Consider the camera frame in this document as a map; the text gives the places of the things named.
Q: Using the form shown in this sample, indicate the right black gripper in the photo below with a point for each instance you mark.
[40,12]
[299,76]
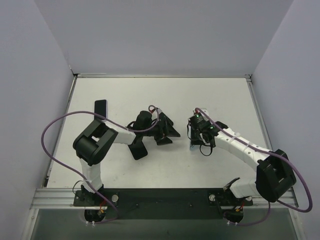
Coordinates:
[194,137]

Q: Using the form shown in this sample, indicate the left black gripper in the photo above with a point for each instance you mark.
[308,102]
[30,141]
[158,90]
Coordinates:
[162,126]

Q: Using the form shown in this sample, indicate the light blue phone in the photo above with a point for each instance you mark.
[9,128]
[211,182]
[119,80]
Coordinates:
[192,137]

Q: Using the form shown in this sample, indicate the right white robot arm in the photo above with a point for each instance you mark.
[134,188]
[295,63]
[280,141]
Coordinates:
[274,176]

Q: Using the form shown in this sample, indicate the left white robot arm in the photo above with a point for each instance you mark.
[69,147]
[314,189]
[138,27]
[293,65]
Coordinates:
[93,144]

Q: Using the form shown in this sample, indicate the phone with lilac edge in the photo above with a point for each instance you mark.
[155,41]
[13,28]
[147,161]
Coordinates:
[101,109]

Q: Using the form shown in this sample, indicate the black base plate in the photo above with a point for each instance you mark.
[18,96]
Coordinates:
[152,211]

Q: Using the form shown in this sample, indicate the aluminium front rail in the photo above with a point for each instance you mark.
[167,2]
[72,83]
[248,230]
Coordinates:
[66,198]

